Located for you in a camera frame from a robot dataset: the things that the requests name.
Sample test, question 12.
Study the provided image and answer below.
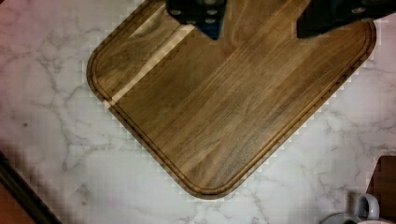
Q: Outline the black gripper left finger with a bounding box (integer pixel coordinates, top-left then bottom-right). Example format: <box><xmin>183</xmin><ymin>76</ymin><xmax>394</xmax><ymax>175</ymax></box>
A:
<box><xmin>165</xmin><ymin>0</ymin><xmax>227</xmax><ymax>40</ymax></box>

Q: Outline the dark brown wooden block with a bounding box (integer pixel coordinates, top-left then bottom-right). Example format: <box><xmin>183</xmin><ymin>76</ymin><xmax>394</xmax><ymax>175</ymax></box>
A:
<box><xmin>366</xmin><ymin>156</ymin><xmax>396</xmax><ymax>223</ymax></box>

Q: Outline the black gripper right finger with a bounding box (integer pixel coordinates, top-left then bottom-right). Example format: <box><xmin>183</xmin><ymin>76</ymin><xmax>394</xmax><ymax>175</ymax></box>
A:
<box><xmin>296</xmin><ymin>0</ymin><xmax>396</xmax><ymax>38</ymax></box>

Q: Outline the grey ceramic mug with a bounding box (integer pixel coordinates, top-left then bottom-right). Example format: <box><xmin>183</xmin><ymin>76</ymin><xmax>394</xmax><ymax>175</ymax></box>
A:
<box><xmin>320</xmin><ymin>193</ymin><xmax>395</xmax><ymax>224</ymax></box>

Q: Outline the wooden cutting board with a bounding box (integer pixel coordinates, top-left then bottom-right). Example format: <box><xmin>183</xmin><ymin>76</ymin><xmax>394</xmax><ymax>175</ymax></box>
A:
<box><xmin>87</xmin><ymin>0</ymin><xmax>376</xmax><ymax>199</ymax></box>

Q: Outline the black table edge trim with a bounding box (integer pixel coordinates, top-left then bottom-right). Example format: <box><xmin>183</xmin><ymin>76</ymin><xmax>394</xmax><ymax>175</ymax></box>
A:
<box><xmin>0</xmin><ymin>154</ymin><xmax>62</xmax><ymax>224</ymax></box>

